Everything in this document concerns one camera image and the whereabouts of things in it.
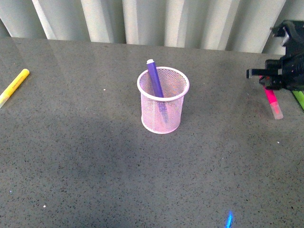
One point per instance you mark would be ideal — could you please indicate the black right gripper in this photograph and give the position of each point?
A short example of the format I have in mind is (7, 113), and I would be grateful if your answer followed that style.
(287, 72)

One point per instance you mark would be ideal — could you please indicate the pink highlighter pen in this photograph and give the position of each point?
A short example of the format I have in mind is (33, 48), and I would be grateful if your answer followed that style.
(274, 105)

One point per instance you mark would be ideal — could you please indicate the purple marker pen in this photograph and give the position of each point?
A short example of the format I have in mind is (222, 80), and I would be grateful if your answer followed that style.
(151, 66)

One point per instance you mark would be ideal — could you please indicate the pink mesh pen cup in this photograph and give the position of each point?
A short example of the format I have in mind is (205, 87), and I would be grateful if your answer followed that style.
(175, 86)

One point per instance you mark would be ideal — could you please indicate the green highlighter pen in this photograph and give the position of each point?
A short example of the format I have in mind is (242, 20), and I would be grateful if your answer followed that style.
(299, 97)

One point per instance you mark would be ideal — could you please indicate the grey pleated curtain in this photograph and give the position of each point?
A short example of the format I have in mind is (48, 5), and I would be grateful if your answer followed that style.
(232, 25)

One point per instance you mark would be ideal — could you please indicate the yellow highlighter pen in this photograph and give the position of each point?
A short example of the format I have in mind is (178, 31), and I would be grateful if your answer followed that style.
(13, 86)

